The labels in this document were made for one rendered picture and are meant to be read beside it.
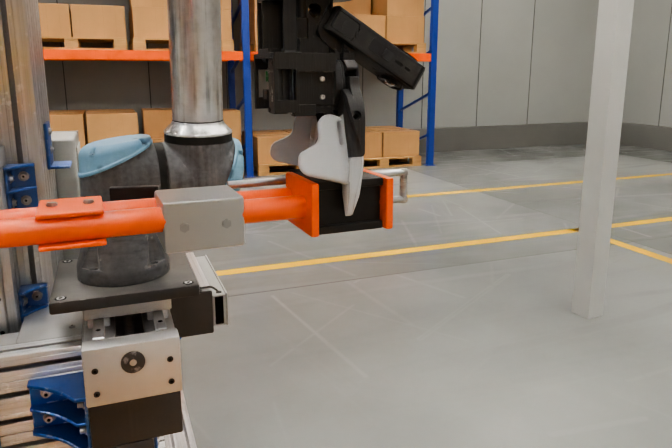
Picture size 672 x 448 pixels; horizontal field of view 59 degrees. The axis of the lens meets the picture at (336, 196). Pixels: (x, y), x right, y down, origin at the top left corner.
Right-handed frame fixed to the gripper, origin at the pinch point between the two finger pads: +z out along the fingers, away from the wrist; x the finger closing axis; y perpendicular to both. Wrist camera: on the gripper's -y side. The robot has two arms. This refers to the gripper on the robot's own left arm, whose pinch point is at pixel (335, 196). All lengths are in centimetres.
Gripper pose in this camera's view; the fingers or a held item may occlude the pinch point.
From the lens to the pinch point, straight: 59.1
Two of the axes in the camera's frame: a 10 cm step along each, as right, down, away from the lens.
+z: 0.0, 9.8, 2.1
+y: -9.3, 0.8, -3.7
